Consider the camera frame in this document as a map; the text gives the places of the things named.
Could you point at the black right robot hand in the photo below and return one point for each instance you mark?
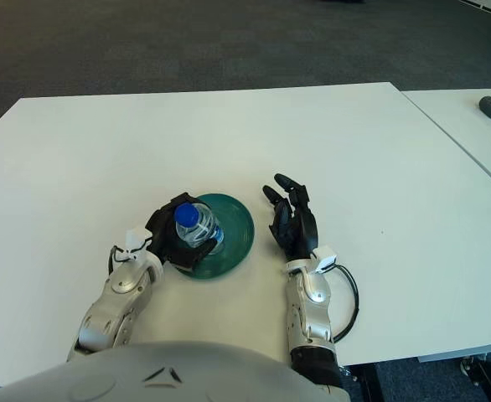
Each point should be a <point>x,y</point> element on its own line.
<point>304,230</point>

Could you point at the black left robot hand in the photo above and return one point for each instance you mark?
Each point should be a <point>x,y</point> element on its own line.
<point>161,234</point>

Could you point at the clear bottle with blue cap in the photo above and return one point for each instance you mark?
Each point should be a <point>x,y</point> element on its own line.
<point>195,232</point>

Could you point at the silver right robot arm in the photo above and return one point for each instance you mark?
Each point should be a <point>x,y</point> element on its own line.
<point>312,314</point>

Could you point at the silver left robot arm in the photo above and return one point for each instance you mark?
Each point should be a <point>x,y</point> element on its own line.
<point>111,310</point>

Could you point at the green round plate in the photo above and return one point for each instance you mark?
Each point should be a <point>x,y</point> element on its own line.
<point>237,234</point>

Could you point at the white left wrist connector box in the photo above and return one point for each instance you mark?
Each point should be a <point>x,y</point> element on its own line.
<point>135,240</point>

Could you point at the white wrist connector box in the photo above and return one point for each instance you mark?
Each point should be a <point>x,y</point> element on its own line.
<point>324,259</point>
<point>135,240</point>

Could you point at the white right wrist connector box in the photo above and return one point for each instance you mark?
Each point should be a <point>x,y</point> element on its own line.
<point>324,259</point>

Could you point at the grey robot torso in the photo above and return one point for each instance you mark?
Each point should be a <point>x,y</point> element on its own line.
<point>124,377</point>

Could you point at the black table leg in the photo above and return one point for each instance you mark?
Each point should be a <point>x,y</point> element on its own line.
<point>369,383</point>

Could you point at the table castor wheel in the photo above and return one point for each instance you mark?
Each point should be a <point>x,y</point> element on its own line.
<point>473,366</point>

